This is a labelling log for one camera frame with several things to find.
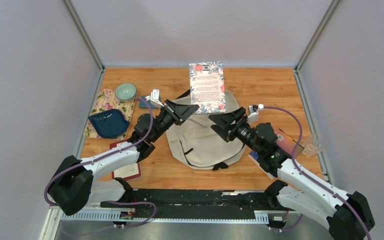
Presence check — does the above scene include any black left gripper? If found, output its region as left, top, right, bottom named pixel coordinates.
left=150, top=99, right=199, bottom=143

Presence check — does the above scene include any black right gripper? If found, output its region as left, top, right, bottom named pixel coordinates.
left=208, top=107, right=262, bottom=156

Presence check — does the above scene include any beige canvas backpack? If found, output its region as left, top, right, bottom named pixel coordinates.
left=165, top=105, right=245, bottom=171

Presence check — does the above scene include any floral cover book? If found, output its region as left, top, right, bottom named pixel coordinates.
left=188, top=61, right=227, bottom=115

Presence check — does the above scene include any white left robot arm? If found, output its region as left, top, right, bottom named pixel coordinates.
left=44, top=100, right=199, bottom=216

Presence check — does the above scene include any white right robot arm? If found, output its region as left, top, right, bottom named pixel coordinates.
left=209, top=105, right=375, bottom=240

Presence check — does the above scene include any small blue wallet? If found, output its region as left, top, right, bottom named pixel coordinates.
left=138, top=96, right=159, bottom=109

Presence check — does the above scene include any pale green ceramic bowl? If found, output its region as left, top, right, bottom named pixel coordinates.
left=114, top=82, right=137, bottom=102

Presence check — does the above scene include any blue cover book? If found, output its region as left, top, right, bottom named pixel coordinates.
left=248, top=128, right=296, bottom=180

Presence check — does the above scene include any dark blue leaf dish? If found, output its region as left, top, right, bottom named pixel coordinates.
left=88, top=109, right=130, bottom=139

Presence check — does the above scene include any red bordered book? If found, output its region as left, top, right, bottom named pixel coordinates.
left=109, top=140, right=143, bottom=182

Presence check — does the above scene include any floral cloth placemat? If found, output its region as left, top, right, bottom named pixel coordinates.
left=83, top=89, right=136, bottom=141

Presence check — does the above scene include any clear plastic cup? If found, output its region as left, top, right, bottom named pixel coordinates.
left=302, top=133, right=327, bottom=157

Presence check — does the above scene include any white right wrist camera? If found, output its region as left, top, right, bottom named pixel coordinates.
left=247, top=104, right=264, bottom=124

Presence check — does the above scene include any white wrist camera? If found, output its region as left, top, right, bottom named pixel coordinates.
left=247, top=104, right=264, bottom=124
left=144, top=88, right=163, bottom=109

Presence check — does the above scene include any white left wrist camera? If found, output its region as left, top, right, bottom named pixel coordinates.
left=144, top=88, right=163, bottom=109

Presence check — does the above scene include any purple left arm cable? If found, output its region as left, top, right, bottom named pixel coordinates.
left=43, top=96, right=158, bottom=229

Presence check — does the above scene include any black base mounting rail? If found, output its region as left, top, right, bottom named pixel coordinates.
left=99, top=188, right=299, bottom=230

